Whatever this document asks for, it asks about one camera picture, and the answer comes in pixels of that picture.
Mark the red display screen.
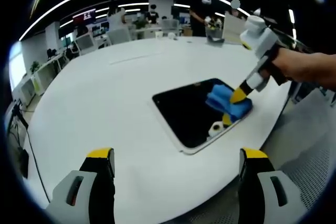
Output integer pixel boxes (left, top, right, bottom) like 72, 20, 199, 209
72, 9, 97, 25

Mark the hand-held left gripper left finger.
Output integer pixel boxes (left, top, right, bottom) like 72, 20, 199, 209
46, 147, 116, 224

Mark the black tablet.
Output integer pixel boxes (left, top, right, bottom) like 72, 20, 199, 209
152, 78, 254, 156

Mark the person's right hand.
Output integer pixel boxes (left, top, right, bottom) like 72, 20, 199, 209
272, 50, 296, 79

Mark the white board panel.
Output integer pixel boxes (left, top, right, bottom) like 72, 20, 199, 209
222, 11, 248, 44

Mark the grey object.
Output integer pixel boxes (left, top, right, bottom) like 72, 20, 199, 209
205, 34, 225, 48

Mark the black tripod stand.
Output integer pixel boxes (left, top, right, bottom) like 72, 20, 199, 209
6, 100, 30, 180

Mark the black floor cable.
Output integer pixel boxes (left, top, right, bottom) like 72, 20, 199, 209
23, 126, 51, 204

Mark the white shelf desk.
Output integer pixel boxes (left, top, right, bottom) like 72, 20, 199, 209
19, 50, 71, 98

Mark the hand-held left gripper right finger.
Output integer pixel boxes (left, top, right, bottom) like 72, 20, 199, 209
237, 147, 308, 224

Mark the blue cleaning cloth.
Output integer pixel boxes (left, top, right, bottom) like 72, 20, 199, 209
206, 84, 254, 124

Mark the white office chair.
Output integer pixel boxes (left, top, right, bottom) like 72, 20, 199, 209
75, 34, 97, 52
107, 27, 132, 46

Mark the green potted plant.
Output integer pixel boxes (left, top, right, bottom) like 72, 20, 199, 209
133, 18, 147, 30
29, 60, 40, 74

